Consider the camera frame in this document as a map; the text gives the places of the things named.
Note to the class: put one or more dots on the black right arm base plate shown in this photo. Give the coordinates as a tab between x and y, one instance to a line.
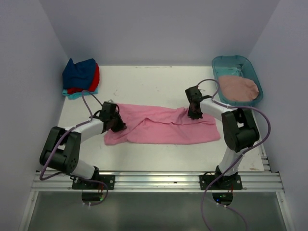
233	182

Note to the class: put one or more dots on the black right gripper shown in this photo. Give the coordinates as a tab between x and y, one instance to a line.
193	116

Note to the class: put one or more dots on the folded red t-shirt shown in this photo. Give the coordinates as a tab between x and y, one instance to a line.
92	87

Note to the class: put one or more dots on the folded blue t-shirt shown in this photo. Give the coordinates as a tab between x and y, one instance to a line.
79	75

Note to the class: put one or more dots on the salmon pink cloth in bin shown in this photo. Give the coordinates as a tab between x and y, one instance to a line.
238	89

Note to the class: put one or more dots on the folded teal t-shirt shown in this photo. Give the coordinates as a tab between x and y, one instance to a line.
77	95

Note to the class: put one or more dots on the aluminium mounting rail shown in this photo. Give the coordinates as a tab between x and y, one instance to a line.
167	181

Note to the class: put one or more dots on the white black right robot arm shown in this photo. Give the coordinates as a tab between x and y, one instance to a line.
239	132

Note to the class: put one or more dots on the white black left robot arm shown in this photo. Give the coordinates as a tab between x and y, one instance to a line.
60	153

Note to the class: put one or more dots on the pink t-shirt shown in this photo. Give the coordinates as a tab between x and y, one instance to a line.
160	125

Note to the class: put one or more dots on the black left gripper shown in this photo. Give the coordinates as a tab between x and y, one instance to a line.
120	125

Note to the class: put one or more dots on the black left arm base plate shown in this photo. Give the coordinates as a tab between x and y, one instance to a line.
103	182

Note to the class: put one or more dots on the teal plastic bin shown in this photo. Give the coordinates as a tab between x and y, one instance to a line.
236	65

